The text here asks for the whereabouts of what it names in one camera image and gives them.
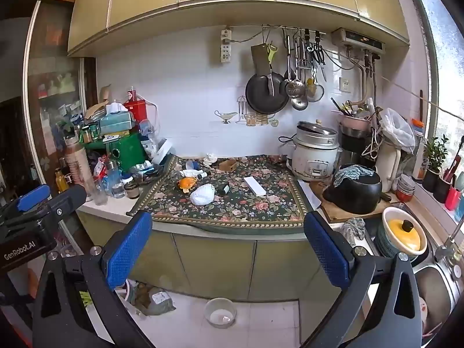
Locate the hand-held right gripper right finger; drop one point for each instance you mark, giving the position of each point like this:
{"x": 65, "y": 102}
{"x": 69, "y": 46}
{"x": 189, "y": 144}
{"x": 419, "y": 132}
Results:
{"x": 326, "y": 250}

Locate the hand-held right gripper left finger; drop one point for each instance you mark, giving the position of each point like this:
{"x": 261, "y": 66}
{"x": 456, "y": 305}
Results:
{"x": 127, "y": 250}

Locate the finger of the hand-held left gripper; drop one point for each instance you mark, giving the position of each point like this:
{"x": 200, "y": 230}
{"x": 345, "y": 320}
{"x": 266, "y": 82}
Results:
{"x": 67, "y": 199}
{"x": 33, "y": 197}

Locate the orange peel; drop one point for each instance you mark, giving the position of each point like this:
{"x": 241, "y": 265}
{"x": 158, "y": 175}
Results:
{"x": 187, "y": 183}

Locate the clear glass jar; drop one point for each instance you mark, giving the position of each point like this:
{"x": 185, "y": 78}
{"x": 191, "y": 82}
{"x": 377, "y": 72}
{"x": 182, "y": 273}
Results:
{"x": 176, "y": 174}

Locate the white plastic bowl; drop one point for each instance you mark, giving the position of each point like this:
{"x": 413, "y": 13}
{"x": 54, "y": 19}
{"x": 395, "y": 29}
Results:
{"x": 219, "y": 313}

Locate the small dark bottle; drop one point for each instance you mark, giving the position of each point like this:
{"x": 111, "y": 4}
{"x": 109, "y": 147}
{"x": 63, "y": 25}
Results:
{"x": 223, "y": 190}

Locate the wooden cutting board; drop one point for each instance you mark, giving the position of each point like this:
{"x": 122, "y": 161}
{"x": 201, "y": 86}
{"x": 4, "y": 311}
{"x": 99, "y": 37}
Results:
{"x": 326, "y": 217}

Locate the drinking glass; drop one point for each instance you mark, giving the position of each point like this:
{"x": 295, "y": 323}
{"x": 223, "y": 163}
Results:
{"x": 99, "y": 195}

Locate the grey rag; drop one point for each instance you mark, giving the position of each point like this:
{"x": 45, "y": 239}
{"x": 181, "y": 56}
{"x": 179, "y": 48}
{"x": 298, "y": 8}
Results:
{"x": 353, "y": 229}

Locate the stack of paper cups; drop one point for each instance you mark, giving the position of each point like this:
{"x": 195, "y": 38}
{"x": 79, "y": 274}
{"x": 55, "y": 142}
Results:
{"x": 79, "y": 166}

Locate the clear water bottle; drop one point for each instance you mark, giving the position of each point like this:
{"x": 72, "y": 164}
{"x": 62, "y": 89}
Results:
{"x": 113, "y": 179}

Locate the grey plastic bag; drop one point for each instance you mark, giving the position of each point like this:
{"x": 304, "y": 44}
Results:
{"x": 154, "y": 299}

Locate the small lidded jar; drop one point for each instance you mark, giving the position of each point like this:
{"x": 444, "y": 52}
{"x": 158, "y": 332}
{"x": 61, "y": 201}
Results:
{"x": 132, "y": 190}

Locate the black clay pot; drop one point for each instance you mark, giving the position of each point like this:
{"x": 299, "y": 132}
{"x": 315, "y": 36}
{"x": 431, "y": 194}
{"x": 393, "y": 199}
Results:
{"x": 353, "y": 195}

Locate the green box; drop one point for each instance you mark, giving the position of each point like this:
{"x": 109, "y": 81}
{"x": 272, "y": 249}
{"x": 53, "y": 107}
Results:
{"x": 123, "y": 152}

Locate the teal striped dishcloth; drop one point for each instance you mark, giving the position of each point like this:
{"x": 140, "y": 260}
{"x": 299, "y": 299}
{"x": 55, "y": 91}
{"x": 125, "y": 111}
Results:
{"x": 350, "y": 174}

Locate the yellow lidded pot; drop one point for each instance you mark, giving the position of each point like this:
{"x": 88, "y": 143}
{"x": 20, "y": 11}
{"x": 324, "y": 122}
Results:
{"x": 404, "y": 232}

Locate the floral tablecloth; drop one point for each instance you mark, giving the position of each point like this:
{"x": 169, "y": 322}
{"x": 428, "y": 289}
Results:
{"x": 253, "y": 206}

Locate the teal tissue box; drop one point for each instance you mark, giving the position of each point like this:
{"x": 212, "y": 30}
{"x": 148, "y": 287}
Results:
{"x": 118, "y": 123}

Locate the white rice cooker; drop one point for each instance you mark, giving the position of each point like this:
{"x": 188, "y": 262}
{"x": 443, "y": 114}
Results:
{"x": 313, "y": 156}

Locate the white flat box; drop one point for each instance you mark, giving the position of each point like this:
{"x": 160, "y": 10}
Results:
{"x": 254, "y": 185}

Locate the blue white plastic bag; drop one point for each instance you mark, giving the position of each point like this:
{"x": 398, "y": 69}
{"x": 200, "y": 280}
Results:
{"x": 148, "y": 136}

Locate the white carton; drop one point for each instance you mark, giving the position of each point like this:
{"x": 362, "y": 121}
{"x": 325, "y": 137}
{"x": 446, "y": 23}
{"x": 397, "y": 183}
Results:
{"x": 161, "y": 152}

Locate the small white bottle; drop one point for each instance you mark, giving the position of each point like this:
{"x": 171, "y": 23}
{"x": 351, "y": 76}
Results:
{"x": 202, "y": 175}

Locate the white kettle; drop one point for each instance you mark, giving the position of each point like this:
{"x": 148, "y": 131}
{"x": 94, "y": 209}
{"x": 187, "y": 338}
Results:
{"x": 387, "y": 163}

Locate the red tin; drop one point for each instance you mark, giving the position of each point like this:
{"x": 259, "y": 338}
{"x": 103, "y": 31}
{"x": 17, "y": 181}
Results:
{"x": 136, "y": 108}

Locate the steel sink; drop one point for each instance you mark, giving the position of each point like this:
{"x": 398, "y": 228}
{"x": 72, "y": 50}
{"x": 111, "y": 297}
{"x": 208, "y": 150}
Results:
{"x": 435, "y": 290}

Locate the steel faucet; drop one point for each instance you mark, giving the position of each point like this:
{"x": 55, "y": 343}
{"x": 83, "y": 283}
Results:
{"x": 444, "y": 248}

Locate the glass door cabinet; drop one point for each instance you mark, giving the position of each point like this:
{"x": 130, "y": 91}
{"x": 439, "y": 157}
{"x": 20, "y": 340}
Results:
{"x": 50, "y": 79}

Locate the crumpled white tissue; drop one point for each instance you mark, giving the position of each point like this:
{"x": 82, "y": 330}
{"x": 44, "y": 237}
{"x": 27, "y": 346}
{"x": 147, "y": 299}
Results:
{"x": 210, "y": 158}

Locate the small cardboard box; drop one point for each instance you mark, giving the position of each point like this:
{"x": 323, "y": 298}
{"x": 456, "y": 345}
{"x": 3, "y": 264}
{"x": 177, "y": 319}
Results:
{"x": 227, "y": 165}

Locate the pink utensil holder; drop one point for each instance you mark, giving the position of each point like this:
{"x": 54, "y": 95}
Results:
{"x": 353, "y": 121}

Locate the red cup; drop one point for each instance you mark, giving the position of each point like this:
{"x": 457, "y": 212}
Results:
{"x": 452, "y": 199}

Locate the clear plastic bag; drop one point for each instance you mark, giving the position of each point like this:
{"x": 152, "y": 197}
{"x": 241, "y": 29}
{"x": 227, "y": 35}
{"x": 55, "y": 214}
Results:
{"x": 398, "y": 127}

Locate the potted green plant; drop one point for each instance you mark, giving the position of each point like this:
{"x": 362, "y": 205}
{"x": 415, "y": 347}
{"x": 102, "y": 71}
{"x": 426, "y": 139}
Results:
{"x": 435, "y": 156}

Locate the mesh strainer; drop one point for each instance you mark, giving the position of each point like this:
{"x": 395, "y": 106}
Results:
{"x": 314, "y": 92}

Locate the steel skimmer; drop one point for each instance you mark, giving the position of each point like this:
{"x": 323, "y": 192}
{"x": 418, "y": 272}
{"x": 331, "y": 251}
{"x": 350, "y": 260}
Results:
{"x": 293, "y": 87}

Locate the black frying pan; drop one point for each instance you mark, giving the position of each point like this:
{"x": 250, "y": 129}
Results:
{"x": 259, "y": 96}

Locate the black kitchen scissors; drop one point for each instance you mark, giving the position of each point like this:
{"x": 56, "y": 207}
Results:
{"x": 318, "y": 54}

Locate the steel cleaver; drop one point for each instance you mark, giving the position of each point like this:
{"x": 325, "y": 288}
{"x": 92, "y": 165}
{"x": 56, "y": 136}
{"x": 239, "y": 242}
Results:
{"x": 260, "y": 58}

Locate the yellow peeler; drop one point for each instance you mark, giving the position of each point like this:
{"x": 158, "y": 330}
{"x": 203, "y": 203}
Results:
{"x": 272, "y": 51}

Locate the white water heater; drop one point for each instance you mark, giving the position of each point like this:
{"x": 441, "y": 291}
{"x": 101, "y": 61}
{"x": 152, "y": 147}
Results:
{"x": 359, "y": 39}

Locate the window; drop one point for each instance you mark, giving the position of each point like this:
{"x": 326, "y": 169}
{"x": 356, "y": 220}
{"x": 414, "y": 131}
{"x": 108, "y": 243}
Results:
{"x": 446, "y": 61}

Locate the kitchen wall sticker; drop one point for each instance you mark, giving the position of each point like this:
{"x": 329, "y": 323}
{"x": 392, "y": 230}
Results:
{"x": 246, "y": 116}

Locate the white wall socket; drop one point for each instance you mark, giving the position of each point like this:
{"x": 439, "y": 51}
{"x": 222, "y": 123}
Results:
{"x": 344, "y": 84}

